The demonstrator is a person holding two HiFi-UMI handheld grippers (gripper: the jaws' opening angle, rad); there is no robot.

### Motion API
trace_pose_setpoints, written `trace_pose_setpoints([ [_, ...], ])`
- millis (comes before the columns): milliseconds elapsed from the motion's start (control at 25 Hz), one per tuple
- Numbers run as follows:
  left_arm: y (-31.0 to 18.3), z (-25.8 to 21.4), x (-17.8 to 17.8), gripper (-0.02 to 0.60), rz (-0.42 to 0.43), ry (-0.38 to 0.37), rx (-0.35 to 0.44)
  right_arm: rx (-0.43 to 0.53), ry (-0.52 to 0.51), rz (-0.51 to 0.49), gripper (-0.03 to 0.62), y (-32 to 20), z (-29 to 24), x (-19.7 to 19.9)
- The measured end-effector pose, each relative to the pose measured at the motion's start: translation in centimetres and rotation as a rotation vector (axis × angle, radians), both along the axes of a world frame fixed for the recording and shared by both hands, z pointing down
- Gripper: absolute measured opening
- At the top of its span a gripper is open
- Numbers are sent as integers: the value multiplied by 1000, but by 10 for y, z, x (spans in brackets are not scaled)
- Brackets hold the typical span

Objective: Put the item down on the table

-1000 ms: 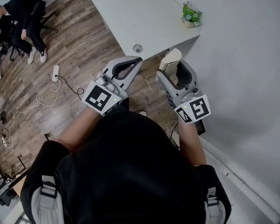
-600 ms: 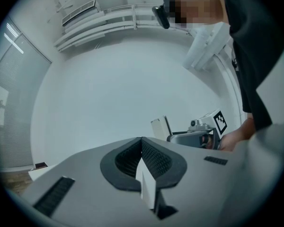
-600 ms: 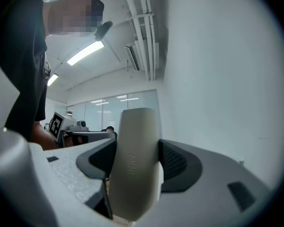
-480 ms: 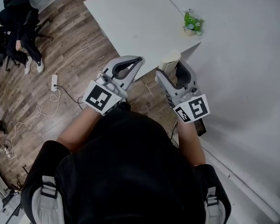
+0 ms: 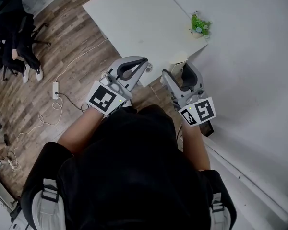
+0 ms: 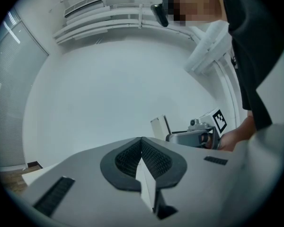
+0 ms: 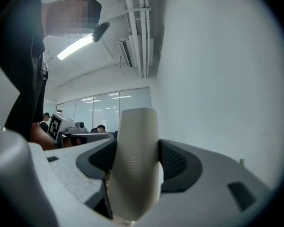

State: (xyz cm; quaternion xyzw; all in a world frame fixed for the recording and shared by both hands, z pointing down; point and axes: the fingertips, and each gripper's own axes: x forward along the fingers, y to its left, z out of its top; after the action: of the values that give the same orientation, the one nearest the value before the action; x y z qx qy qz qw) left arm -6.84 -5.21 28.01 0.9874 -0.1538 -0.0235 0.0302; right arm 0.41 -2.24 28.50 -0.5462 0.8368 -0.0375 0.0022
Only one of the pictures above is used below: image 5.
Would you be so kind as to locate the person's black shirt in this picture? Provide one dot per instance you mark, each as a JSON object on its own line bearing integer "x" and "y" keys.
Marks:
{"x": 134, "y": 171}

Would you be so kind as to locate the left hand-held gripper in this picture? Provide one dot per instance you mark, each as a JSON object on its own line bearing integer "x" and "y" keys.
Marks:
{"x": 103, "y": 98}

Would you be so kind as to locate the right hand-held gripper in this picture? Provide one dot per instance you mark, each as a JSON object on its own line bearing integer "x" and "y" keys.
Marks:
{"x": 201, "y": 109}

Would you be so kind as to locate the small green potted plant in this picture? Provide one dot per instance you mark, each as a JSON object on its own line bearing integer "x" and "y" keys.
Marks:
{"x": 199, "y": 26}

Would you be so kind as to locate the person's right forearm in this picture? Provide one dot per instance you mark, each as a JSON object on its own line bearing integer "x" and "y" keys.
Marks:
{"x": 194, "y": 145}

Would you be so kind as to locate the white power strip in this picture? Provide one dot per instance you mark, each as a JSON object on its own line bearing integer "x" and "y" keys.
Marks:
{"x": 55, "y": 90}

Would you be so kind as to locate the person's left forearm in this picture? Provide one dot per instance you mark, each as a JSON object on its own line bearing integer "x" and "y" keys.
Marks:
{"x": 79, "y": 133}

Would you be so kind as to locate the small round grey disc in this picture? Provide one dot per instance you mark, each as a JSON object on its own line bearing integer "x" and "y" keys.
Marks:
{"x": 149, "y": 68}

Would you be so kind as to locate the white table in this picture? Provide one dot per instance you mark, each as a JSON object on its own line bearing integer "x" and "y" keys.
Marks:
{"x": 139, "y": 20}

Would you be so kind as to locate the black office chair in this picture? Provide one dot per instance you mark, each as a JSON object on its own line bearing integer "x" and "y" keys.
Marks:
{"x": 37, "y": 30}

